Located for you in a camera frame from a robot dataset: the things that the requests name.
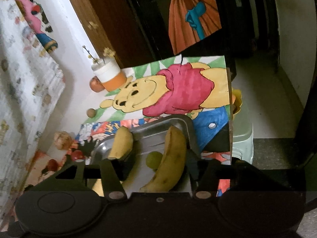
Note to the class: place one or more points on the yellow plastic bowl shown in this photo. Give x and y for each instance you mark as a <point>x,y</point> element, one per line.
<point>237,101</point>

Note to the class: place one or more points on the Winnie the Pooh drawing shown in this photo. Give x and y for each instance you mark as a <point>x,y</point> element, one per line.
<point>196,87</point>

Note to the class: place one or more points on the red cherry tomato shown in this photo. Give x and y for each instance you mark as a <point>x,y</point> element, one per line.
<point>77,155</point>
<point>52,165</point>

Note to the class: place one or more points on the metal baking tray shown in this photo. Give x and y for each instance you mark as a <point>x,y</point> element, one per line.
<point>150,137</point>

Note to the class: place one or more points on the pale green plastic stool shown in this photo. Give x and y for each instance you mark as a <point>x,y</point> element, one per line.
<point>243,146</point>

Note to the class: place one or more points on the large yellow banana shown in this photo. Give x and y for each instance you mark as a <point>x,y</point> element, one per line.
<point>172,164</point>

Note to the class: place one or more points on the small brown longan fruit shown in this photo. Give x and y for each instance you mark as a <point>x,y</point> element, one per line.
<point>91,113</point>

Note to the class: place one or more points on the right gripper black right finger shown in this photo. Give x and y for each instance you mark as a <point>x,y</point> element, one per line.
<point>210,178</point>

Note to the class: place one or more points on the brown wooden door frame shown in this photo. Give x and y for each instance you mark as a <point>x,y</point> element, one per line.
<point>113,24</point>

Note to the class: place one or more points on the anime character drawing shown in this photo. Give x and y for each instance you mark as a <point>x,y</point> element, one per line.
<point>97,140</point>

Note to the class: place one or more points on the dried flower twig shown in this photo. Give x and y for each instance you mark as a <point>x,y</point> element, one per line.
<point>102,56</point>

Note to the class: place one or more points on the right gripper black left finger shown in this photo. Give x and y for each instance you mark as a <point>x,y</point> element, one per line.
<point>69,183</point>

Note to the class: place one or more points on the green grape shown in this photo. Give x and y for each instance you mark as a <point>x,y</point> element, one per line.
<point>153,160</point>

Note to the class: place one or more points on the woman in orange dress painting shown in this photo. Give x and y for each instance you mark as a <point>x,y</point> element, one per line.
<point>190,21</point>

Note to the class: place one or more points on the red apple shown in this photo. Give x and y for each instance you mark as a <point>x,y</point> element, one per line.
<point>95,85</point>

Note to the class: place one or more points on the small spotted banana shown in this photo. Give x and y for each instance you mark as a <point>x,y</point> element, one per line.
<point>122,145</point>

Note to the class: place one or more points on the cartoon print white cloth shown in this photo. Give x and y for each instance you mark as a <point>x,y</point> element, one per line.
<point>31,85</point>

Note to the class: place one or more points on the white and orange jar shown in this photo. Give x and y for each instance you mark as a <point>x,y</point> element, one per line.
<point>109,73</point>

